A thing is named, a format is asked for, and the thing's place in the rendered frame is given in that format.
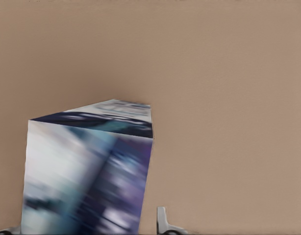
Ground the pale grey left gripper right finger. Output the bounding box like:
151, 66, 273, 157
156, 206, 190, 235

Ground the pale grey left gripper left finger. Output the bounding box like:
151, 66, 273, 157
0, 226, 22, 235

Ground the blue and white printed box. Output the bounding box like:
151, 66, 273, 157
19, 98, 155, 235

